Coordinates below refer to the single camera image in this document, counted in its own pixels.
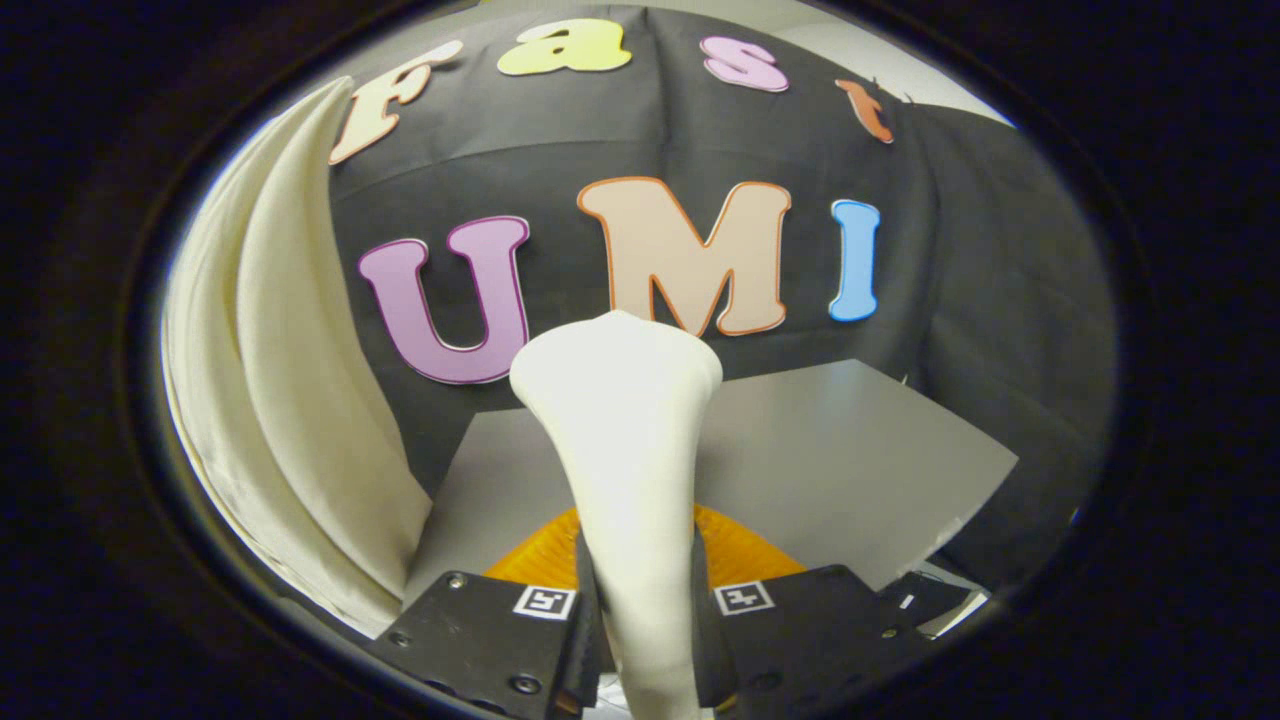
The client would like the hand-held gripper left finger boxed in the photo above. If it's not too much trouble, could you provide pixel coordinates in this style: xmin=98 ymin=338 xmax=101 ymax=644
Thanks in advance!
xmin=368 ymin=507 xmax=606 ymax=720

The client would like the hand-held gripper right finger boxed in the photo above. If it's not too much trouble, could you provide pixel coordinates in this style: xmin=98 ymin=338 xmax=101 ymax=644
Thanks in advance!
xmin=690 ymin=505 xmax=936 ymax=720

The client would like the white garment steamer head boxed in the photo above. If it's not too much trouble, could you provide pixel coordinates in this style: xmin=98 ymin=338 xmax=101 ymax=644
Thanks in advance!
xmin=509 ymin=310 xmax=724 ymax=720

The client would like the cream button shirt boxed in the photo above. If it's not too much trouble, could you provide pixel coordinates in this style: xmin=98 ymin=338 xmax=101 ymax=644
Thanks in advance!
xmin=162 ymin=78 xmax=433 ymax=639

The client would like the grey cabinet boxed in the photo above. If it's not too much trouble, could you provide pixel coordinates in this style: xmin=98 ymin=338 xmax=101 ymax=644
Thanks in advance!
xmin=403 ymin=358 xmax=1019 ymax=601

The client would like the black backdrop cloth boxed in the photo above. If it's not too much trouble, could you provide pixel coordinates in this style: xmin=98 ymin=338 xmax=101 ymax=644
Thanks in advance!
xmin=325 ymin=5 xmax=1119 ymax=591

